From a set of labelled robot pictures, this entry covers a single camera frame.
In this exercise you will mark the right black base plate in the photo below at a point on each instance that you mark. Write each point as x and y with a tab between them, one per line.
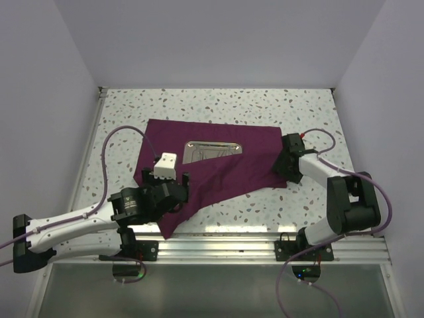
287	246

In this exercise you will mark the left aluminium side rail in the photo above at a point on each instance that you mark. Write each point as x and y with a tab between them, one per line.
87	129

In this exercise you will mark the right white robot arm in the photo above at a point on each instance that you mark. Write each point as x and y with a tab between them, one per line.
351	201

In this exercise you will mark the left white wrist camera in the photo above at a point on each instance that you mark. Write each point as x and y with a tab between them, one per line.
165	168

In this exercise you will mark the aluminium mounting rail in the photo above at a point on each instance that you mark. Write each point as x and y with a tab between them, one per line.
225	248

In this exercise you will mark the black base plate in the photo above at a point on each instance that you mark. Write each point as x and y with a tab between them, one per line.
287	246
142	250

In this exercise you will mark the steel instrument tray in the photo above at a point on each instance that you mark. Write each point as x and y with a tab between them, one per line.
195	151

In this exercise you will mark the purple surgical drape cloth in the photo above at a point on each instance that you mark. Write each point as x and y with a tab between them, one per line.
218	179

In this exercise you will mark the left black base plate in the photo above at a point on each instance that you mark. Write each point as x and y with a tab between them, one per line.
142	250

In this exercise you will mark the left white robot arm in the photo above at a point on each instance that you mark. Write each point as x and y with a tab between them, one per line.
102	229

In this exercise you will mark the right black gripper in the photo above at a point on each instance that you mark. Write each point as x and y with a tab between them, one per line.
293	177

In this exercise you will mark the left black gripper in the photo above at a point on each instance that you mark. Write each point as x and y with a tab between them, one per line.
149	179

